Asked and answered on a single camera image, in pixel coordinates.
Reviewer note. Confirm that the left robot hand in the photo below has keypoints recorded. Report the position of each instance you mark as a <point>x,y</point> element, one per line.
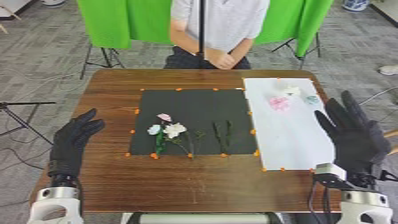
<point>71,143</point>

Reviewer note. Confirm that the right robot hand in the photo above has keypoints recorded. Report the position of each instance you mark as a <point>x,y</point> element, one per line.
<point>352,140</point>

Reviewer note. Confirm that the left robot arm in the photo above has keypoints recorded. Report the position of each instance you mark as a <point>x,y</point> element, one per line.
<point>53,203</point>

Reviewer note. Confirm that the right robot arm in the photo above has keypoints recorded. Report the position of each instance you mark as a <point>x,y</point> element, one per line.
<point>364,206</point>

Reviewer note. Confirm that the dark mat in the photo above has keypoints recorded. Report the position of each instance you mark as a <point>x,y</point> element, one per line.
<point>195,106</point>

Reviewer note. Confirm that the person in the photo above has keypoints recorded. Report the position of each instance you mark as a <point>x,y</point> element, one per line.
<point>227,23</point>

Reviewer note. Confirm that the white sheet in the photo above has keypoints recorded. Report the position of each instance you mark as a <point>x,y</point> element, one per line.
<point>290,133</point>

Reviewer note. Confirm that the black tripod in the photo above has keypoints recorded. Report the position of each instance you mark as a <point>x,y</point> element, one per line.
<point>20,121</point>

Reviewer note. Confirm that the blue flower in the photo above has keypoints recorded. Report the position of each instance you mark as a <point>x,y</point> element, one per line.
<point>311,99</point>
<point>153,129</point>

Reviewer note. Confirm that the pink flower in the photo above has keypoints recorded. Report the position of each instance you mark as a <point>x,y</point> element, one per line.
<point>279,103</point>
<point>163,117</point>

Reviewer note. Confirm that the white flower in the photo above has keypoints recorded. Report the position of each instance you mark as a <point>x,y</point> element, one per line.
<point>290,89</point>
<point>174,130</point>

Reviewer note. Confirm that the small green sprig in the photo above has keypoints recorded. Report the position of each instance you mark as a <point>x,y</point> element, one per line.
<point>199,134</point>

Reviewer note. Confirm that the black stand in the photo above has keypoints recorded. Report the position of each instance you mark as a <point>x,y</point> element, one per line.
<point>302,50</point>
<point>107,58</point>

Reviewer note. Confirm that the pale grey bar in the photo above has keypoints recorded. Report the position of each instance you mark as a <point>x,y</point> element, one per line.
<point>201,218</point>

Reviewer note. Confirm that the blue and white vase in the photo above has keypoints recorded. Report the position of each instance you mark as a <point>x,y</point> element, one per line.
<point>53,2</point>
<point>355,4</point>

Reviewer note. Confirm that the black pole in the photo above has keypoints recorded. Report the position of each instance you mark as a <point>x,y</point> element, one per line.
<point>201,26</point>

